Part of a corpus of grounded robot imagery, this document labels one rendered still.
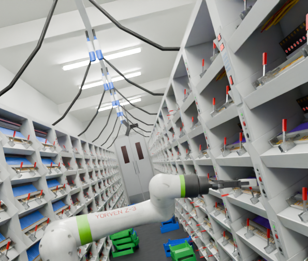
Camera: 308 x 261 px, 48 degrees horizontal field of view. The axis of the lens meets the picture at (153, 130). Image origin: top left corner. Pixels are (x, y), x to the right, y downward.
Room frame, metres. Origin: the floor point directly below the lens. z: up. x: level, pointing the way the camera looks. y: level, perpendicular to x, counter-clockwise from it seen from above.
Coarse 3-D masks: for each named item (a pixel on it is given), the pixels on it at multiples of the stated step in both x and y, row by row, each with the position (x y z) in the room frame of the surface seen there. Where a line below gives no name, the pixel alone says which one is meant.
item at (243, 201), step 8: (248, 168) 1.88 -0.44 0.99; (240, 176) 1.88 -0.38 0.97; (248, 176) 1.88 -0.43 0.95; (224, 192) 1.87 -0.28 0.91; (232, 192) 1.83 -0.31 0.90; (248, 192) 1.64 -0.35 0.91; (232, 200) 1.76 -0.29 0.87; (240, 200) 1.59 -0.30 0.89; (248, 200) 1.51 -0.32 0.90; (248, 208) 1.52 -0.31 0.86; (256, 208) 1.38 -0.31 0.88; (264, 208) 1.30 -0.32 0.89; (264, 216) 1.35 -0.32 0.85
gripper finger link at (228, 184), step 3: (219, 183) 1.36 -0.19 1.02; (222, 183) 1.36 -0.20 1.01; (225, 183) 1.37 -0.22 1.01; (228, 183) 1.37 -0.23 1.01; (231, 183) 1.38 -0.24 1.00; (234, 183) 1.38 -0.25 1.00; (237, 183) 1.38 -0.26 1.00; (222, 186) 1.36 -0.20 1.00; (225, 186) 1.37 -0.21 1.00; (228, 186) 1.37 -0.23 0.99; (231, 186) 1.38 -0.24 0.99; (234, 186) 1.38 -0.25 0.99; (237, 186) 1.38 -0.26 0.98; (240, 186) 1.38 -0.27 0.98
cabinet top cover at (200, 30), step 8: (200, 0) 1.33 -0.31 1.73; (200, 8) 1.39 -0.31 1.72; (192, 16) 1.52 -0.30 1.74; (200, 16) 1.47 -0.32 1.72; (208, 16) 1.50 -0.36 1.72; (192, 24) 1.56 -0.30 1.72; (200, 24) 1.57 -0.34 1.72; (208, 24) 1.60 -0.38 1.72; (192, 32) 1.65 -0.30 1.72; (200, 32) 1.68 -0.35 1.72; (208, 32) 1.72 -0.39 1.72; (184, 40) 1.81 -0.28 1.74; (192, 40) 1.78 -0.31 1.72; (200, 40) 1.82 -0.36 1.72; (208, 40) 1.86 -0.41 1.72; (176, 64) 2.25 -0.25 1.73; (184, 64) 2.24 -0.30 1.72; (176, 72) 2.41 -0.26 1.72; (184, 72) 2.48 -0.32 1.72
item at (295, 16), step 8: (304, 0) 1.01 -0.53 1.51; (296, 8) 1.06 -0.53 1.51; (304, 8) 1.02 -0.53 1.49; (288, 16) 1.12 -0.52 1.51; (296, 16) 1.07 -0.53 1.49; (304, 16) 1.03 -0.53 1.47; (280, 24) 1.19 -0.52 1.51; (288, 24) 1.13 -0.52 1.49; (296, 24) 1.09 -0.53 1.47; (288, 32) 1.15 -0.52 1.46; (304, 88) 1.15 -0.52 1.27
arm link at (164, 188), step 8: (160, 176) 1.38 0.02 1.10; (168, 176) 1.38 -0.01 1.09; (176, 176) 1.39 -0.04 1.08; (152, 184) 1.37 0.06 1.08; (160, 184) 1.36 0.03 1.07; (168, 184) 1.36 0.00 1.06; (176, 184) 1.37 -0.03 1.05; (184, 184) 1.37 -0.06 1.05; (152, 192) 1.37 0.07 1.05; (160, 192) 1.36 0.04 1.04; (168, 192) 1.36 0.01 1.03; (176, 192) 1.37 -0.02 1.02; (184, 192) 1.37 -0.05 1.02; (152, 200) 1.41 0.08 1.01; (160, 200) 1.38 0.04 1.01; (168, 200) 1.39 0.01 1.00; (160, 208) 1.42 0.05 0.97
